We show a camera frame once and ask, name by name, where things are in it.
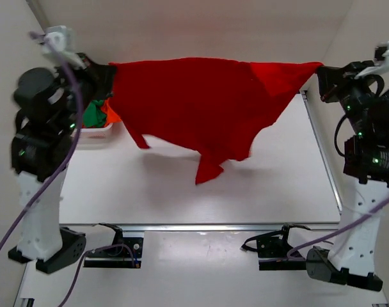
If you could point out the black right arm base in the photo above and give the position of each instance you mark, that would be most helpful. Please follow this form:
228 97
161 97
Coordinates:
272 248

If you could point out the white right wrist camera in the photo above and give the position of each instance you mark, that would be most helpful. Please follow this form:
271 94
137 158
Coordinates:
381 62

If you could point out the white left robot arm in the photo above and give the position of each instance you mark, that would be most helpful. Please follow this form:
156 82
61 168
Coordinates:
48 125

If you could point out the green t shirt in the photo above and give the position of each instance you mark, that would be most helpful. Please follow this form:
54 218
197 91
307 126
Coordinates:
93 116

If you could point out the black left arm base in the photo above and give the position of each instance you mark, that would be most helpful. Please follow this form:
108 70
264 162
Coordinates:
125 251

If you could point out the orange t shirt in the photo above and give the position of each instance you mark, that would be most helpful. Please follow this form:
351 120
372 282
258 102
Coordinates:
111 116

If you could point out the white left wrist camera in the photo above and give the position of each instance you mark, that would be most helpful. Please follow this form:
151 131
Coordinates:
61 38

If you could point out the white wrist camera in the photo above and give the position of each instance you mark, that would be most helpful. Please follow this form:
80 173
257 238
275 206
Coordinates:
381 62
61 38

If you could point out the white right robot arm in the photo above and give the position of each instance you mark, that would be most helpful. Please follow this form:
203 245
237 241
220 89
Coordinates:
350 260

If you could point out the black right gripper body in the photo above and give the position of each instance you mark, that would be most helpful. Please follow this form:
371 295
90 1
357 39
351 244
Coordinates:
326 80

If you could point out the white plastic basket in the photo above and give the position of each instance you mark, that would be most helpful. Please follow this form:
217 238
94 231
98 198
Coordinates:
99 135

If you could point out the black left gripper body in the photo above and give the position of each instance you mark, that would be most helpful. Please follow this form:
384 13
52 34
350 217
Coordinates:
98 80

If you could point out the red t shirt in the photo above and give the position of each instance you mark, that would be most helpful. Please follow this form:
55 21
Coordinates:
213 106

